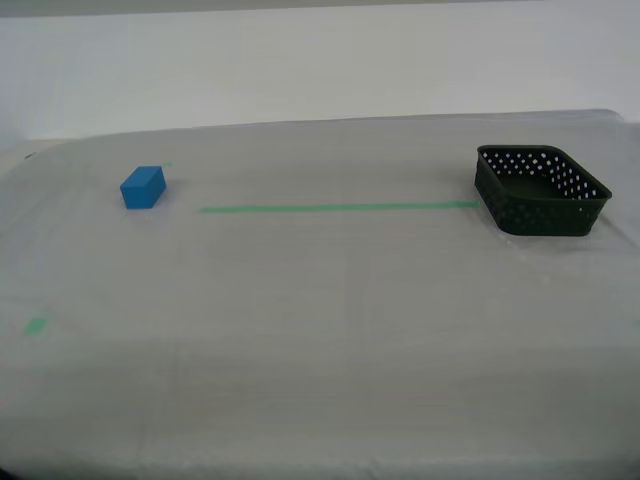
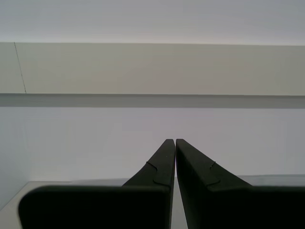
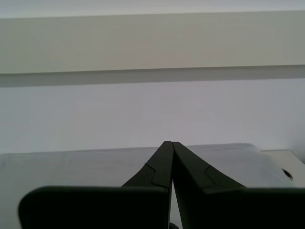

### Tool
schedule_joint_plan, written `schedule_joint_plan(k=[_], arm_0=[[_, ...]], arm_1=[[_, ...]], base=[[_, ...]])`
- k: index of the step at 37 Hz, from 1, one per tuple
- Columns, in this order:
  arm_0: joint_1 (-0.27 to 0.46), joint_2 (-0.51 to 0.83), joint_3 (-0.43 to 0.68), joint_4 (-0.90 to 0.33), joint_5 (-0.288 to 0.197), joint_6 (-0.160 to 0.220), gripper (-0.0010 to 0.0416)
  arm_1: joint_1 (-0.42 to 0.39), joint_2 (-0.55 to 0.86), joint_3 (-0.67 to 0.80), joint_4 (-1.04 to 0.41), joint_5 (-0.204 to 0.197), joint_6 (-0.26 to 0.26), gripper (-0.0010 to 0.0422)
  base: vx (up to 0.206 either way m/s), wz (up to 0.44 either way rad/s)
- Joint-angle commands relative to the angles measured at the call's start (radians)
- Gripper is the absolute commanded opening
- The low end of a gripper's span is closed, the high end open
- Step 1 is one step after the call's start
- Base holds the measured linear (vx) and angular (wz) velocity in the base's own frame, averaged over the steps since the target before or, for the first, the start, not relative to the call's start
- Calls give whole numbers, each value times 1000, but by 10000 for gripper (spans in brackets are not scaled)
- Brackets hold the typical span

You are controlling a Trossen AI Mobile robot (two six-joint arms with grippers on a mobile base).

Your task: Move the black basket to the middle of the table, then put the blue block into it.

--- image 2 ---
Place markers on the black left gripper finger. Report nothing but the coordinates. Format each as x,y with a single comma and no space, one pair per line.
95,207
238,207

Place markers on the beige horizontal wall panel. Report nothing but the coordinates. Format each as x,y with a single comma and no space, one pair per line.
152,69

